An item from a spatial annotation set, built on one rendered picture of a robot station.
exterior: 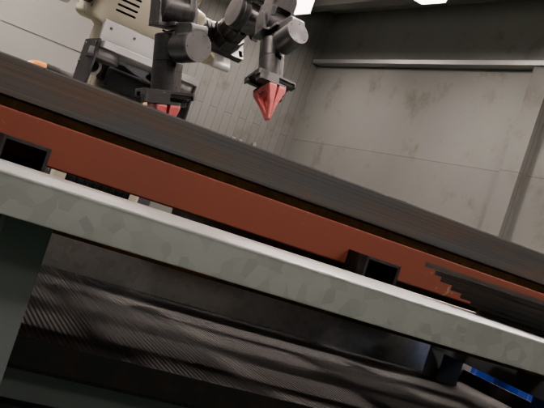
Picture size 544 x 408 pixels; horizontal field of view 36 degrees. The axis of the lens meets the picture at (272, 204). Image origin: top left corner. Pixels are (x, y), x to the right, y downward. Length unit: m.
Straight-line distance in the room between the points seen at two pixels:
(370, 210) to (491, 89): 10.17
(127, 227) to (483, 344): 0.35
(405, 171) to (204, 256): 11.21
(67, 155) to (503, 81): 10.32
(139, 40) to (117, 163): 1.11
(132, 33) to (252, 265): 1.41
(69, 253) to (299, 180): 0.83
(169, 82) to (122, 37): 0.47
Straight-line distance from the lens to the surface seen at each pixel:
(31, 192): 0.63
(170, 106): 1.58
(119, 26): 2.04
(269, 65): 1.91
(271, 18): 1.97
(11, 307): 0.75
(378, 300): 0.73
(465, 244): 1.17
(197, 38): 1.54
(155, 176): 0.98
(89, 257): 1.78
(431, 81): 12.14
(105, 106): 0.96
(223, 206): 1.00
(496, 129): 10.92
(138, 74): 2.08
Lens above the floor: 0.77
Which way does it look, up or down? 1 degrees up
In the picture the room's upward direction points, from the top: 19 degrees clockwise
